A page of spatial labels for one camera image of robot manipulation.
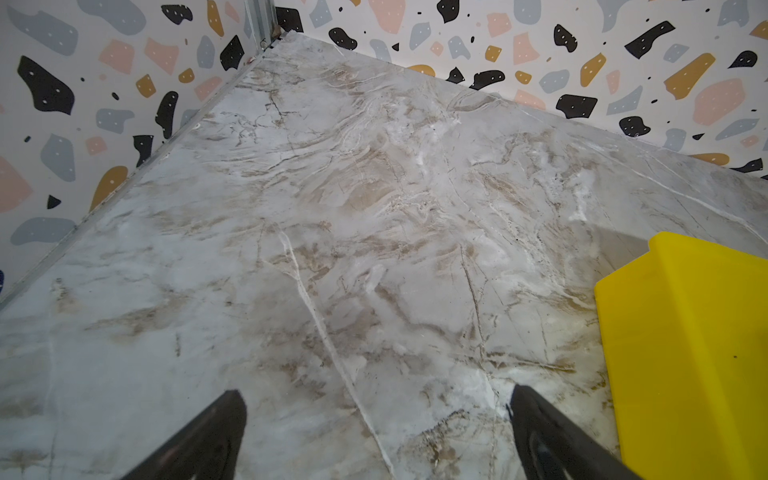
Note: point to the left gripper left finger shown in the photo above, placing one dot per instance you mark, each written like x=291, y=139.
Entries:
x=206, y=448

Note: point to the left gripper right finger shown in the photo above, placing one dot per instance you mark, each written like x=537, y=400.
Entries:
x=551, y=446

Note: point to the yellow plastic bin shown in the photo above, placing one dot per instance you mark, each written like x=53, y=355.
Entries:
x=684, y=335

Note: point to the left aluminium corner post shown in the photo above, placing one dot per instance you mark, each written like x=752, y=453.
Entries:
x=261, y=24

